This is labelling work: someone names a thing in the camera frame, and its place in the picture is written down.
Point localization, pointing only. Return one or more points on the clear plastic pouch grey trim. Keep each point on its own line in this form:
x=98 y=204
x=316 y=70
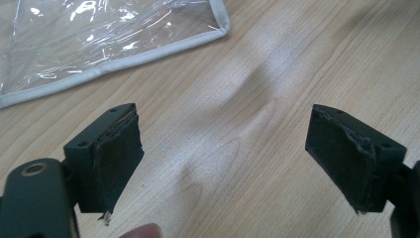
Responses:
x=99 y=39

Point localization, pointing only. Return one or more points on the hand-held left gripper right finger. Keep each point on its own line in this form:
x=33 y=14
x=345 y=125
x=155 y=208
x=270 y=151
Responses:
x=343 y=155

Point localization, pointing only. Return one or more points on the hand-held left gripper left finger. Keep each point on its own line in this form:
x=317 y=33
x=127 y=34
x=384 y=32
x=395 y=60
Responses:
x=109 y=162

